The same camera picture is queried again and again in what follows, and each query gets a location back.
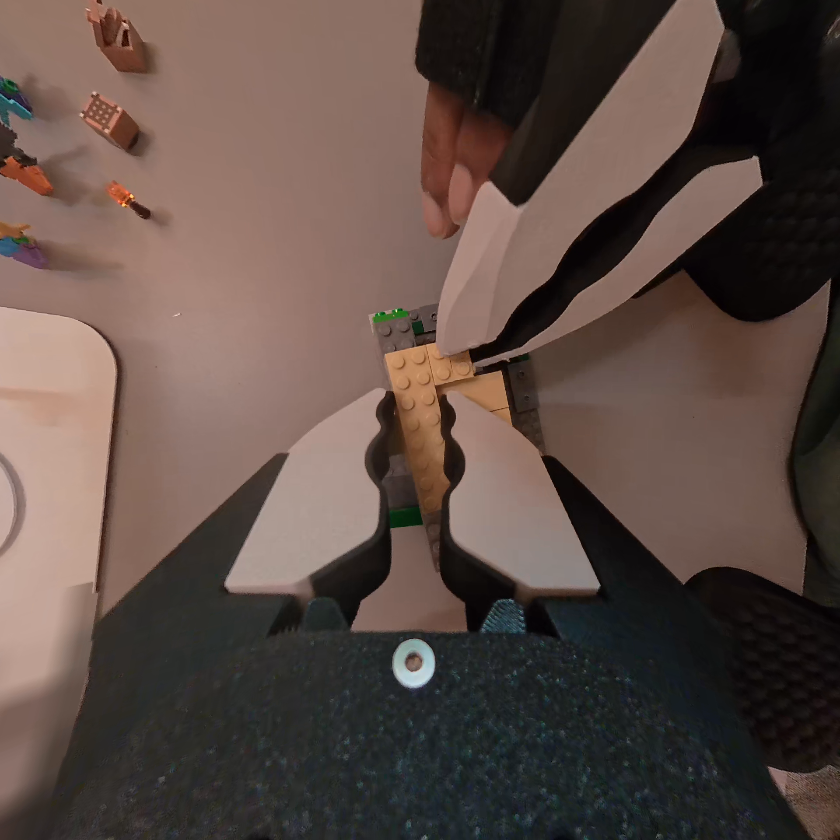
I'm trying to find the black office chair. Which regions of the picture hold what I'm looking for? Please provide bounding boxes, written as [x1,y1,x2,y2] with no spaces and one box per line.
[682,567,840,774]

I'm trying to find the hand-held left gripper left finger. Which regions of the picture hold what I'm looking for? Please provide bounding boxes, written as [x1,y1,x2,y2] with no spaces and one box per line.
[224,387,395,601]

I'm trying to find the person's right forearm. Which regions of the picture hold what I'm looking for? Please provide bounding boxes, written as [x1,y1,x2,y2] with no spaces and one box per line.
[415,0,592,129]

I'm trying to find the person's right hand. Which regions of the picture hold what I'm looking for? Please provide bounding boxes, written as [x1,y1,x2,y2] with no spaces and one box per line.
[420,85,514,240]

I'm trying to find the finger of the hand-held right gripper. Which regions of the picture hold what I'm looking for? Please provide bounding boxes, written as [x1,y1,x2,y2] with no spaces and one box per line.
[436,0,726,357]
[471,156,764,367]

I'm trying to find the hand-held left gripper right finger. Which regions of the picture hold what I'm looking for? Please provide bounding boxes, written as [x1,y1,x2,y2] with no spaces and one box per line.
[436,390,601,603]

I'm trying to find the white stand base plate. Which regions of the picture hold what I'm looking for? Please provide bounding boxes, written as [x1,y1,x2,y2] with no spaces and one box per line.
[0,307,119,595]

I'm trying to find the teal-headed purple toy figure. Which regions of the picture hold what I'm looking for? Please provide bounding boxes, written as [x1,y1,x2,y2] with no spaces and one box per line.
[0,77,34,123]

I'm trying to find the black and orange toy figure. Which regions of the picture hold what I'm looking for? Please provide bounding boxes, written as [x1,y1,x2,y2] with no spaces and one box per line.
[0,125,55,198]

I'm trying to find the orange toy torch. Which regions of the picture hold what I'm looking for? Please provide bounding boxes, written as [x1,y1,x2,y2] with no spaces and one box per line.
[107,181,152,221]

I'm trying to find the brown angular brick piece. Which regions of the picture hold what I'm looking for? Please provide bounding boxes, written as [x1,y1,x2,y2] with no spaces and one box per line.
[85,0,149,74]

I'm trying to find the toy brick build grey baseplate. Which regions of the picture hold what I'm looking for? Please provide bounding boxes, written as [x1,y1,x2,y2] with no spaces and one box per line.
[367,305,546,572]

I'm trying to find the brown studded brick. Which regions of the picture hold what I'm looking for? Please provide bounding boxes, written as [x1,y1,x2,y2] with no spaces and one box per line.
[80,92,140,150]

